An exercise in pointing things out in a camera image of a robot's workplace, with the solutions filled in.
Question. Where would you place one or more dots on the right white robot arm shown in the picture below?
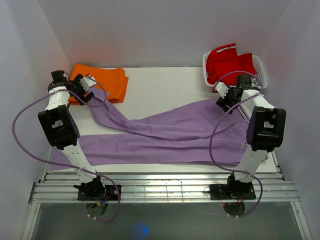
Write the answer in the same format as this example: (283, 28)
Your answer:
(265, 132)

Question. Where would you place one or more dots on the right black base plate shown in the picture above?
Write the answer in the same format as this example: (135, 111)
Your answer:
(226, 192)

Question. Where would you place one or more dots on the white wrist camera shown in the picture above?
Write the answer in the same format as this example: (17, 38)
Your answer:
(221, 88)
(87, 82)

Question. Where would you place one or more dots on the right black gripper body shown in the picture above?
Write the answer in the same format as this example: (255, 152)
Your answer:
(229, 100)

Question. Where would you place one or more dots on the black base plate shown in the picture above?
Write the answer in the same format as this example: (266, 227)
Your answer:
(111, 194)
(226, 192)

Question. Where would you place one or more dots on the white plastic basket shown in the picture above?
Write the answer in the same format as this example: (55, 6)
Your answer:
(261, 78)

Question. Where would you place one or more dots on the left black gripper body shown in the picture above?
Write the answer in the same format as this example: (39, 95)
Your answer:
(77, 89)

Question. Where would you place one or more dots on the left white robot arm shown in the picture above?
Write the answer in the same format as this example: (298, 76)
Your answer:
(62, 132)

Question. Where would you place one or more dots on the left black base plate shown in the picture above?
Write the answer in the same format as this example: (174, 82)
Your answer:
(111, 194)

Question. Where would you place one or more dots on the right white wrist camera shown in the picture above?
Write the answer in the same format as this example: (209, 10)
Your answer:
(221, 88)

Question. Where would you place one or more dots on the aluminium rail frame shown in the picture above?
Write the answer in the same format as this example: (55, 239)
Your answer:
(164, 183)

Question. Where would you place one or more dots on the red trousers in basket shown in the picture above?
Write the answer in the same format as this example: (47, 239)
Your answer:
(224, 60)

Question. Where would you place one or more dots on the purple trousers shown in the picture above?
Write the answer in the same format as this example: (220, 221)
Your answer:
(195, 133)

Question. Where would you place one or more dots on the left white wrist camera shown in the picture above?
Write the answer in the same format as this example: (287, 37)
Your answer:
(87, 82)

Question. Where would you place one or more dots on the folded orange trousers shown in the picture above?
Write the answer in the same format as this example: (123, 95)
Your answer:
(114, 81)

